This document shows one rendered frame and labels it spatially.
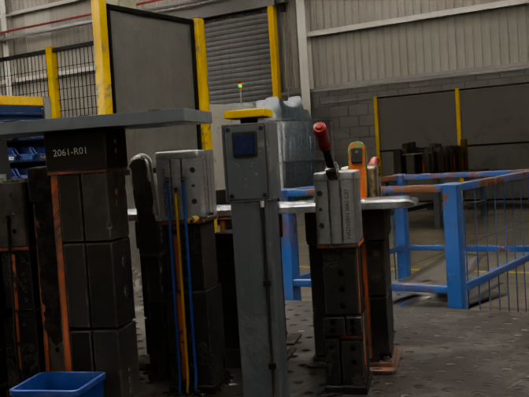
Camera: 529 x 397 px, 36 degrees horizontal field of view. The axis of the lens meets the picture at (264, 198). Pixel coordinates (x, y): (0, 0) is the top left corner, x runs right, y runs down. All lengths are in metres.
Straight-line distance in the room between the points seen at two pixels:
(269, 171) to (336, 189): 0.18
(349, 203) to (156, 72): 3.68
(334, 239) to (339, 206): 0.05
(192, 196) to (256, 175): 0.22
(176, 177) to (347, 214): 0.29
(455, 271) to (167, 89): 2.48
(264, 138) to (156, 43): 3.82
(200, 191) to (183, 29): 3.88
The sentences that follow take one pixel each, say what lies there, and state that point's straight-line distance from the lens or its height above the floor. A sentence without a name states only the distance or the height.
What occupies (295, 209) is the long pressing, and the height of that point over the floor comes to 1.00.
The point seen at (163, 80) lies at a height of 1.58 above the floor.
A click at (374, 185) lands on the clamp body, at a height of 1.02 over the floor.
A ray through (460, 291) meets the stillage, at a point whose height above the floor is 0.55.
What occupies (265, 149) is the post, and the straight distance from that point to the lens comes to 1.14.
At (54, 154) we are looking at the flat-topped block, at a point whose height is 1.11.
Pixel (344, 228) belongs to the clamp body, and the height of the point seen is 0.97.
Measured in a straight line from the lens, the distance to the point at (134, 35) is 4.79.
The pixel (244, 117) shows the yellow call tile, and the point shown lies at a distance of 1.16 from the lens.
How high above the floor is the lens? 1.09
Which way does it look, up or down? 3 degrees down
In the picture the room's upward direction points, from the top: 4 degrees counter-clockwise
